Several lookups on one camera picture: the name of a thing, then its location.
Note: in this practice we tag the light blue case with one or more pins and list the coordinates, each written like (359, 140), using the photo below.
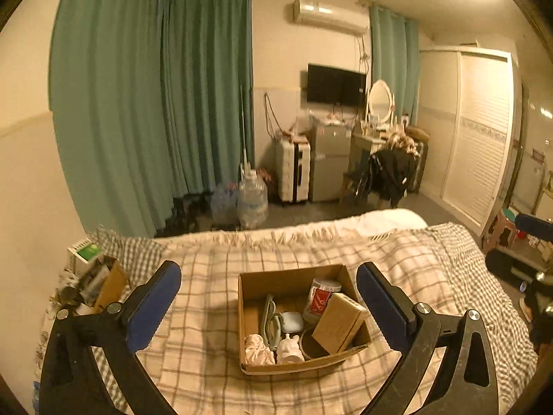
(290, 322)

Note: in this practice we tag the black jacket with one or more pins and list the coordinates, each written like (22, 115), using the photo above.
(389, 175)

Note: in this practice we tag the brown furry garment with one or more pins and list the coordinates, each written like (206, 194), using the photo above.
(401, 141)

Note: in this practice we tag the large cardboard box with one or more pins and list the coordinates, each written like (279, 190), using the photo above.
(255, 294)

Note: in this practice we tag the white oval mirror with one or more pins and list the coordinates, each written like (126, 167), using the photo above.
(380, 99)

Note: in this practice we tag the narrow green curtain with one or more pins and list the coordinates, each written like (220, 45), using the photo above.
(395, 60)

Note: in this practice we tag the white scrunchie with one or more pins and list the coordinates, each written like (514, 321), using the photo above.
(259, 350)

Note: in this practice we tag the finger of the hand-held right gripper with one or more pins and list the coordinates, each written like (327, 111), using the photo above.
(535, 224)
(505, 266)

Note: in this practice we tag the white and green box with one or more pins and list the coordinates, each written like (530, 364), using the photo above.
(84, 253)

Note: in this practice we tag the white duvet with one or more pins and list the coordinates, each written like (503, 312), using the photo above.
(389, 219)

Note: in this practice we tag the white slatted wardrobe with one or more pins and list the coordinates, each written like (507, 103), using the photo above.
(475, 138)

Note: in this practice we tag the plastic stool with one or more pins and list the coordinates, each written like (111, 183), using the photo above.
(501, 231)

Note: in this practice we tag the black wall television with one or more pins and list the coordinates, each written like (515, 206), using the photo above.
(337, 84)

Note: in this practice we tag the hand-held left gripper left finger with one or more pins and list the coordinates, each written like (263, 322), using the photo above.
(155, 307)

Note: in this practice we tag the clear water jug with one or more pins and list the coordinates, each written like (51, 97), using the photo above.
(252, 201)

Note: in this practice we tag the small printed cardboard box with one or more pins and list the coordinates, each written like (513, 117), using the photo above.
(114, 285)

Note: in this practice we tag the pale green headband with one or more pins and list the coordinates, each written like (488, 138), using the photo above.
(267, 320)

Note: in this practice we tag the white figurine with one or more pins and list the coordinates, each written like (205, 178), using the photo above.
(288, 350)

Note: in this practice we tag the white suitcase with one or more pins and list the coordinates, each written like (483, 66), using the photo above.
(291, 170)

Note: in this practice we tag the grey checked bed sheet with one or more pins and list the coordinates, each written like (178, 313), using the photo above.
(125, 242)

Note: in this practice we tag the dressing table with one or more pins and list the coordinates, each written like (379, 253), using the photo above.
(363, 147)

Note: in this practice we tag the brown carton box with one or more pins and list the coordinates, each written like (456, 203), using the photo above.
(339, 326)

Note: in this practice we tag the wide green curtain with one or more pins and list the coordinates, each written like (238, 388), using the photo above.
(207, 95)
(108, 95)

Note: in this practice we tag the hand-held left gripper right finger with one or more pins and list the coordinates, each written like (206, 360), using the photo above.
(382, 307)

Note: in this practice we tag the white air conditioner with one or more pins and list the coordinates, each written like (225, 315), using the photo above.
(330, 15)

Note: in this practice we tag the grey small fridge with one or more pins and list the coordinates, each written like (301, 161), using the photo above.
(330, 164)

